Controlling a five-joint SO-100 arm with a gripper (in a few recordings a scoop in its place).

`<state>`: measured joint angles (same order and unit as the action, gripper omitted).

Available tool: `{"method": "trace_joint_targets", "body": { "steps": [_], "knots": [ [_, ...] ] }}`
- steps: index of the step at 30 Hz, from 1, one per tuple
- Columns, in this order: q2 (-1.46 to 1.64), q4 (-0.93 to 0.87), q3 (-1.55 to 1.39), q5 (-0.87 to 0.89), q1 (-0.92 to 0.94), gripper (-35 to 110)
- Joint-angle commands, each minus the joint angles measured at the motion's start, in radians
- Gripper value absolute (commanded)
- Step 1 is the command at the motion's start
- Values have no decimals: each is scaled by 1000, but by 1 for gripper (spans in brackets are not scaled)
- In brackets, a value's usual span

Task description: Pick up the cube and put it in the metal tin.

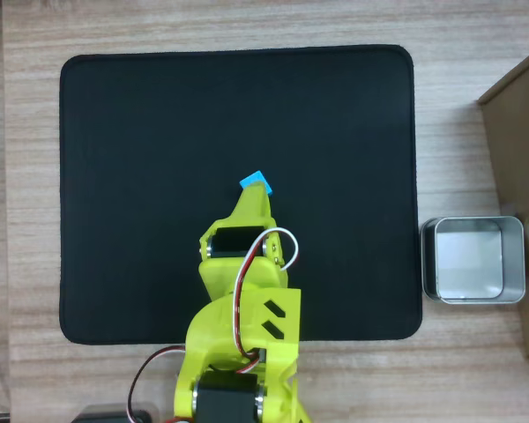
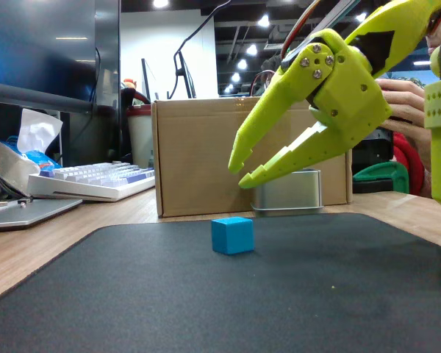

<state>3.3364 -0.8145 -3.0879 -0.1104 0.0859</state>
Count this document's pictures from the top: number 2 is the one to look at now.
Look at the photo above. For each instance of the forearm in red sleeve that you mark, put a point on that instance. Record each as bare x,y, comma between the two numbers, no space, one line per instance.
408,162

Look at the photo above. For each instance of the green plastic part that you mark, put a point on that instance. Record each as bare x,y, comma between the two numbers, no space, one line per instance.
378,174

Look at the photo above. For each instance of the lime green robot arm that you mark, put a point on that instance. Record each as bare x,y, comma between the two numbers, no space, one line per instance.
404,22

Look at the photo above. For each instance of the rectangular metal tin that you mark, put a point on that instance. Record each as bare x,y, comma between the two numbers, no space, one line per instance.
290,195

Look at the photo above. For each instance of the tissue pack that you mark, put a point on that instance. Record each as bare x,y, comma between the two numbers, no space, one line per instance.
36,132

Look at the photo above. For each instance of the black computer monitor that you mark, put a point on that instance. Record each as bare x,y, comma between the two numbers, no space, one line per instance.
36,48

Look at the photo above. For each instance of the orange plush toy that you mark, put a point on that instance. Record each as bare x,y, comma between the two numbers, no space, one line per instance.
129,84

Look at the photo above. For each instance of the blue cube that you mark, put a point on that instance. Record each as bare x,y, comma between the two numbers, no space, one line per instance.
231,237

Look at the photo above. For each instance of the silver laptop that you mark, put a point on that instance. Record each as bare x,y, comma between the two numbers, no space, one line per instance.
29,215

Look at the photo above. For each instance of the black box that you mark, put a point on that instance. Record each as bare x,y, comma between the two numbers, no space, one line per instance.
371,150

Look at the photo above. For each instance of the white mechanical keyboard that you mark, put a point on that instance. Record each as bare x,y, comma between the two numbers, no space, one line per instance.
95,176

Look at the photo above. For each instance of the black mouse mat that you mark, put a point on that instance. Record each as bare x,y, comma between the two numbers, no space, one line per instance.
206,301

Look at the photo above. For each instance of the person's hand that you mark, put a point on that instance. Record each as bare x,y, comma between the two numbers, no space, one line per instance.
404,99

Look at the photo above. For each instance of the brown cardboard box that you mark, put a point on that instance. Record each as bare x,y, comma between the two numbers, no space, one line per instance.
194,154

